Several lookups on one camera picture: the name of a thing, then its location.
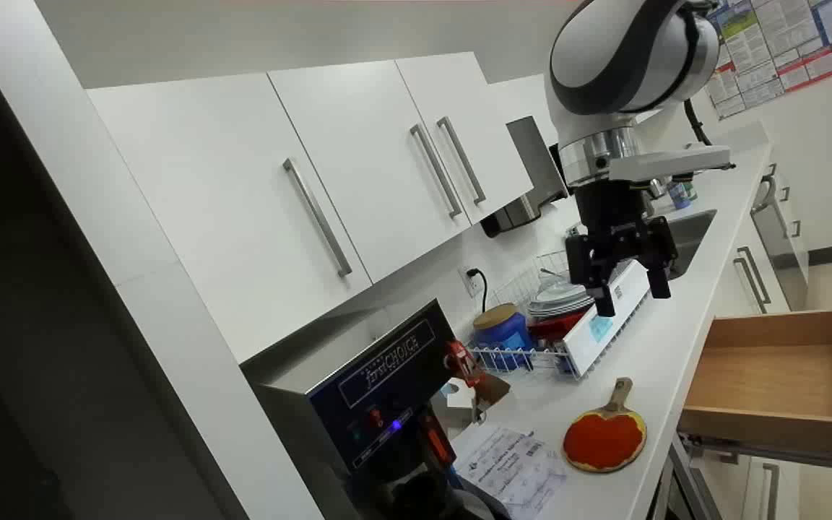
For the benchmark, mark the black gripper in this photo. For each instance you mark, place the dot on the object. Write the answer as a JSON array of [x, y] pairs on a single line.
[[617, 227]]

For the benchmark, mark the wooden top drawer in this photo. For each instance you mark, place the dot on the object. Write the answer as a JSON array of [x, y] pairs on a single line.
[[765, 384]]

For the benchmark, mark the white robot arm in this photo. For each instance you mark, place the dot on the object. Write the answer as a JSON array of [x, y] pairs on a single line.
[[610, 61]]

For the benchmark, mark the white blue box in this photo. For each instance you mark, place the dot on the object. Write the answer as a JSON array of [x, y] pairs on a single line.
[[593, 332]]

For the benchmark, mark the kitchen sink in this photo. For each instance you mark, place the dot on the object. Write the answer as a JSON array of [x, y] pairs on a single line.
[[689, 234]]

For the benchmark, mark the red bowl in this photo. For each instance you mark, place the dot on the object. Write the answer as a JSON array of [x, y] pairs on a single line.
[[557, 309]]

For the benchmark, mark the blue cup with lid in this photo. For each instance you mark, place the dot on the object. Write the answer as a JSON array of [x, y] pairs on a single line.
[[500, 338]]

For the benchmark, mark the red ping pong paddle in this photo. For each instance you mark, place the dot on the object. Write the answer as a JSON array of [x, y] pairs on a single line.
[[609, 436]]

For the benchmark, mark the right white cabinet door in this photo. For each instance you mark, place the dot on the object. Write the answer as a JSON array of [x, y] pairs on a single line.
[[468, 131]]

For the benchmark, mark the white cabinet door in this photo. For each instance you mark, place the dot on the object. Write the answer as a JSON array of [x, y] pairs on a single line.
[[375, 156], [237, 201], [468, 131]]

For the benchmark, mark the printed paper sheet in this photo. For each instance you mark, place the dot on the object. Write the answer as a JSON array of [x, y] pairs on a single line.
[[513, 467]]

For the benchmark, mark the black coffee machine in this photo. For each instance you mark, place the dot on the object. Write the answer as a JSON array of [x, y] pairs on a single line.
[[351, 403]]

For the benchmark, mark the middle white cabinet door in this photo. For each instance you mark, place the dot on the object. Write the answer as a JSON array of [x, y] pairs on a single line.
[[375, 156]]

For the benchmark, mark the left white cabinet door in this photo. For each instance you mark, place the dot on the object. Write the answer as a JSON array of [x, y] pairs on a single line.
[[237, 201]]

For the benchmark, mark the wall poster calendar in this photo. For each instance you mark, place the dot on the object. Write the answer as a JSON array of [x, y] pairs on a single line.
[[770, 46]]

